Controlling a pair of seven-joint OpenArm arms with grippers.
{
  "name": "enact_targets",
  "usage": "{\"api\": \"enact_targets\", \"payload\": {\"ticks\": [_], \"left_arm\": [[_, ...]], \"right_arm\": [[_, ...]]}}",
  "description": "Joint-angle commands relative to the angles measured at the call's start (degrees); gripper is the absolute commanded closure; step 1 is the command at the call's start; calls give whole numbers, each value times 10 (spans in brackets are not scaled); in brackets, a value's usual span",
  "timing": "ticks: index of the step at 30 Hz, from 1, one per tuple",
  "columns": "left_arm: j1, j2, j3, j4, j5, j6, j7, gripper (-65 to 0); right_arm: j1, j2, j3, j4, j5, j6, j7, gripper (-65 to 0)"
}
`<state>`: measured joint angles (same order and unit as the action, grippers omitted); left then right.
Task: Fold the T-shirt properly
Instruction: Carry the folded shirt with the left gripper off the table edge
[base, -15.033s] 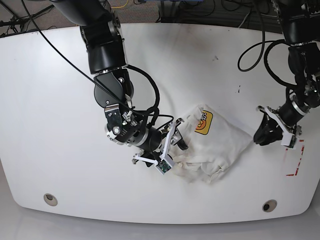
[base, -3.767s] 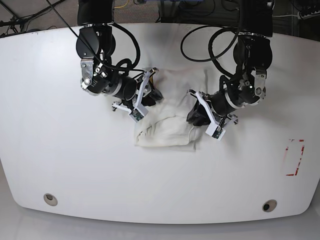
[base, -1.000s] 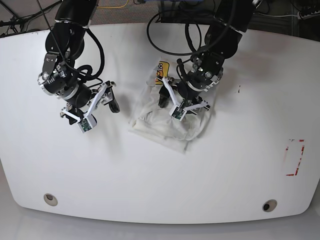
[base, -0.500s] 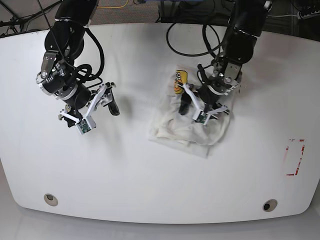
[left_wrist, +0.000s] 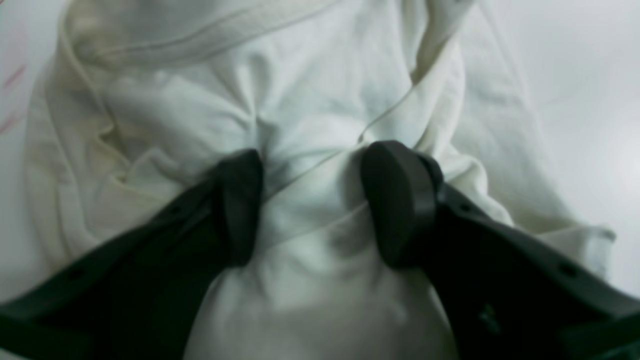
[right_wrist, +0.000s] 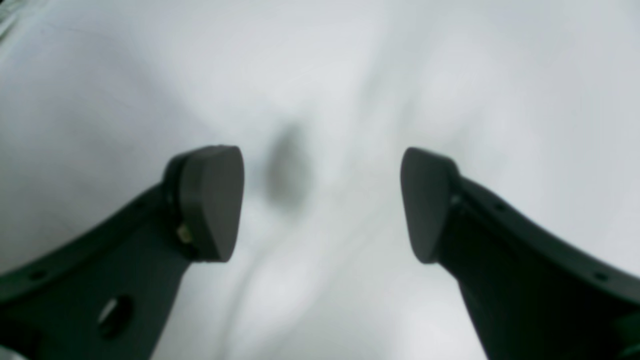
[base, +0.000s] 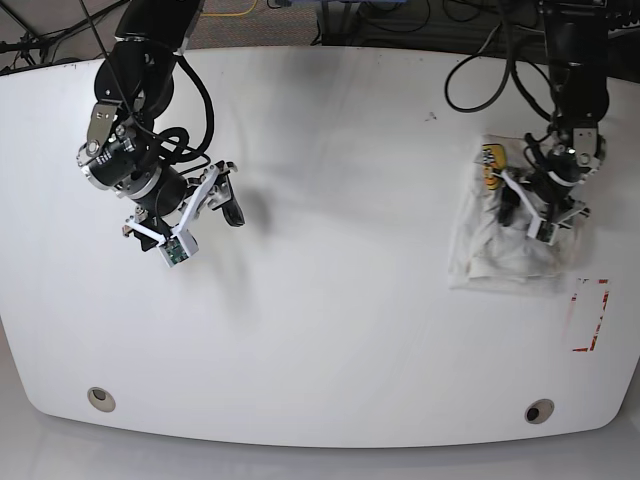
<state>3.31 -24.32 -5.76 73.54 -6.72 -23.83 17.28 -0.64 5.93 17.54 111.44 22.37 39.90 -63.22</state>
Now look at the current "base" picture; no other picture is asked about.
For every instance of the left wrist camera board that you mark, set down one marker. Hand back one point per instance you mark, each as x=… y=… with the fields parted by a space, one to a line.
x=542 y=231

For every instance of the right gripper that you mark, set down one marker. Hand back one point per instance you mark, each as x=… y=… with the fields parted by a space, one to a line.
x=177 y=202

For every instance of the black tripod legs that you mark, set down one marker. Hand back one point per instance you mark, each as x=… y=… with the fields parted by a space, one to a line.
x=33 y=48

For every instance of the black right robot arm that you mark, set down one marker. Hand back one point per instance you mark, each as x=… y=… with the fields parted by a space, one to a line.
x=123 y=151

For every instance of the left table cable grommet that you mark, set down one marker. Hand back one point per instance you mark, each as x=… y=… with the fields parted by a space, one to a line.
x=101 y=400

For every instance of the right table cable grommet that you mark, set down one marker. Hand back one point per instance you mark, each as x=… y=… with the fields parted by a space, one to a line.
x=539 y=411

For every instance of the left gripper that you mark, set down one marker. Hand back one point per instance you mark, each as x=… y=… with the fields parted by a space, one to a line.
x=540 y=185

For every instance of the white T-shirt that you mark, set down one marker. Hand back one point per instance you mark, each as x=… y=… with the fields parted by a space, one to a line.
x=489 y=257

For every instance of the table cable grommet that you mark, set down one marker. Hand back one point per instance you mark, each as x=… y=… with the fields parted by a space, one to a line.
x=539 y=411
x=101 y=400

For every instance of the red tape rectangle marking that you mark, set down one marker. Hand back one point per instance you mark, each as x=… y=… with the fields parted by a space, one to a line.
x=586 y=314

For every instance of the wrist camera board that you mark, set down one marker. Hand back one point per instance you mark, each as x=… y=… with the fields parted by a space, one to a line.
x=542 y=231
x=178 y=248

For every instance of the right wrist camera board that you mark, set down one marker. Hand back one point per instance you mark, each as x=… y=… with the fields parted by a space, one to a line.
x=178 y=248

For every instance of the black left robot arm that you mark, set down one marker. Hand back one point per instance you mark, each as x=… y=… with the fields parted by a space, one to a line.
x=575 y=37

